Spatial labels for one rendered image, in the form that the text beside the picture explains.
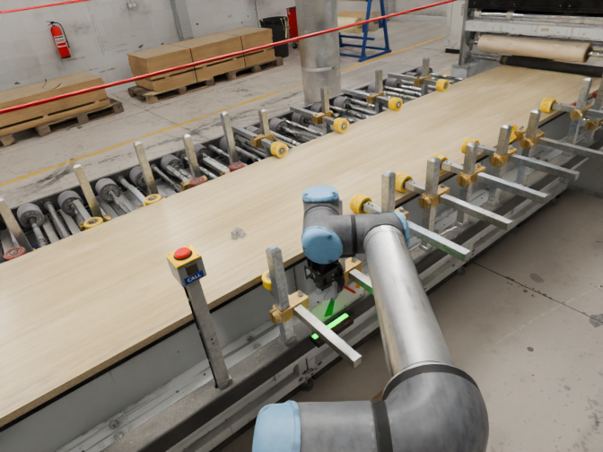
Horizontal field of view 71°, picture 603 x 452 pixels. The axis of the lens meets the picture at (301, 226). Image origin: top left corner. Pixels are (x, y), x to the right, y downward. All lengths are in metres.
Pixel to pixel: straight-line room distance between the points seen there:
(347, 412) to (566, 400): 2.00
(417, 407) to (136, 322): 1.12
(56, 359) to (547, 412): 1.99
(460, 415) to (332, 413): 0.13
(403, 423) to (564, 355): 2.16
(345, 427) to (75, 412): 1.21
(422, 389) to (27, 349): 1.30
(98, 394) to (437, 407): 1.23
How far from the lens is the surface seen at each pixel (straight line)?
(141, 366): 1.55
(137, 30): 8.51
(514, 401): 2.33
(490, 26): 3.88
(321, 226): 0.92
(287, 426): 0.46
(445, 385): 0.51
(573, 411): 2.39
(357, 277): 1.50
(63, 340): 1.54
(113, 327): 1.49
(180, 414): 1.44
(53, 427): 1.59
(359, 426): 0.46
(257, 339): 1.66
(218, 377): 1.41
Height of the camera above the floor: 1.84
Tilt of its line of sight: 34 degrees down
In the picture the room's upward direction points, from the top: 7 degrees counter-clockwise
